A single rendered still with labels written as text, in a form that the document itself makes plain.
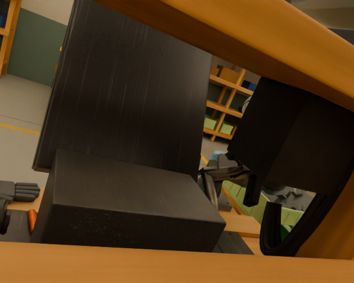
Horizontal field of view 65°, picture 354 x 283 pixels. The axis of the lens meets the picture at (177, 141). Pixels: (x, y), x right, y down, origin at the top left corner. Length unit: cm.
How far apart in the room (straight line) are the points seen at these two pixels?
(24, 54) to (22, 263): 608
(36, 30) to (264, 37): 606
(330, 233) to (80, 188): 46
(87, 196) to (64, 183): 4
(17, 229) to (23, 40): 554
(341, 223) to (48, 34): 597
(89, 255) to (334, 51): 29
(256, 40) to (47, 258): 25
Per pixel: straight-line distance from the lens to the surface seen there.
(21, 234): 88
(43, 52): 625
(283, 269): 43
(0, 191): 99
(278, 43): 24
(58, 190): 44
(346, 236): 60
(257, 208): 170
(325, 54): 27
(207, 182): 73
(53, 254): 29
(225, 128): 684
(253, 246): 130
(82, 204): 42
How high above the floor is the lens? 147
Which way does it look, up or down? 16 degrees down
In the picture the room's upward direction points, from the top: 22 degrees clockwise
